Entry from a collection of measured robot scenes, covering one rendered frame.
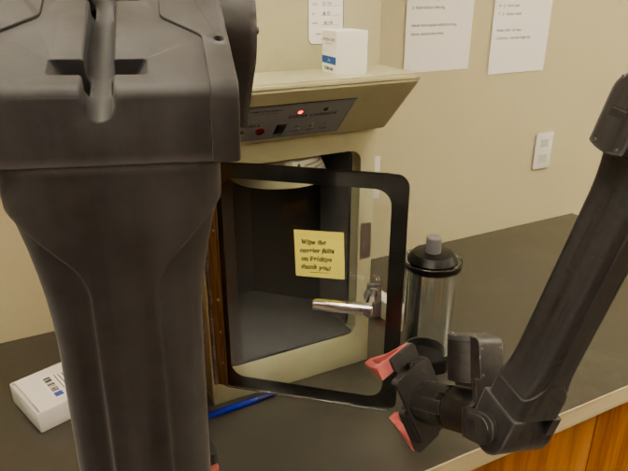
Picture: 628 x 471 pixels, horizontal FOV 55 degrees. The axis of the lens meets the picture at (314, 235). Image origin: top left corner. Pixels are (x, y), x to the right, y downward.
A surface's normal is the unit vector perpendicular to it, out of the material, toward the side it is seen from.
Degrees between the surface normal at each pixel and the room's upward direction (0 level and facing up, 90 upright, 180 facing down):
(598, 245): 80
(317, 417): 0
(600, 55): 90
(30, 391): 0
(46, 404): 0
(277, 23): 90
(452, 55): 90
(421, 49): 90
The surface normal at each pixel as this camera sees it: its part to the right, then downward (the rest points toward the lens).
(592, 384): 0.00, -0.92
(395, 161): 0.46, 0.34
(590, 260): -0.90, -0.01
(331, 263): -0.25, 0.37
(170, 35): 0.11, -0.70
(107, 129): 0.23, 0.39
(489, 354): 0.40, -0.14
